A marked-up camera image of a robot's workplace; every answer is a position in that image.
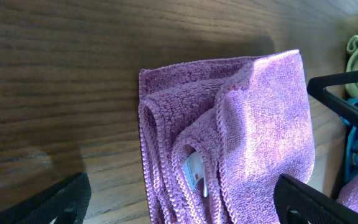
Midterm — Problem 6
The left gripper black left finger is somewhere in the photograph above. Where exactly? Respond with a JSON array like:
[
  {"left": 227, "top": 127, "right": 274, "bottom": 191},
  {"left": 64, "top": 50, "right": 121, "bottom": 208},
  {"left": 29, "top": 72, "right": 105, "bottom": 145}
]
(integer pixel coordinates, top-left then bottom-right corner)
[{"left": 0, "top": 172, "right": 91, "bottom": 224}]

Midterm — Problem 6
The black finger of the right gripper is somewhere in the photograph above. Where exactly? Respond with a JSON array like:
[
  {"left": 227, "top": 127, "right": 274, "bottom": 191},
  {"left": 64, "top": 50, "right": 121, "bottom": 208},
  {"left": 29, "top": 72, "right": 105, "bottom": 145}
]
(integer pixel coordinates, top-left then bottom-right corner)
[{"left": 307, "top": 70, "right": 358, "bottom": 128}]

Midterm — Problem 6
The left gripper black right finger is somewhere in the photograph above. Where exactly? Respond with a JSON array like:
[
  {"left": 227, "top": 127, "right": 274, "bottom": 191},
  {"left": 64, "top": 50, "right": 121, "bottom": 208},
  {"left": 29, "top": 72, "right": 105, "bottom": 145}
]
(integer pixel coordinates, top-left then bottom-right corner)
[{"left": 273, "top": 174, "right": 358, "bottom": 224}]

